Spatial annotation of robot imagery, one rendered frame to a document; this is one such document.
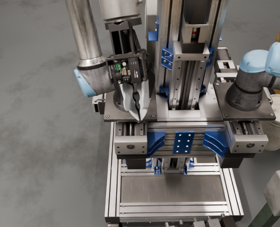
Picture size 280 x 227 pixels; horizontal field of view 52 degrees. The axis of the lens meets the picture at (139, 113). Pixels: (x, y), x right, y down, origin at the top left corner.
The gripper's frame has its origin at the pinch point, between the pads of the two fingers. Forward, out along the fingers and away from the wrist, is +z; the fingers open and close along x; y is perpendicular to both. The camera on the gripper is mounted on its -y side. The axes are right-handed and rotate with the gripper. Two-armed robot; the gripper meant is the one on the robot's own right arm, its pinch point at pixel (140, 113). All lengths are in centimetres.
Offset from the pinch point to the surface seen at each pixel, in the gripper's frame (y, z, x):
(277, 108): -154, 60, 76
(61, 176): -119, 85, -89
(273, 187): -47, 54, 42
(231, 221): -40, 64, 24
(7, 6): -329, -60, -217
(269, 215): -53, 73, 42
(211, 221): -39, 63, 15
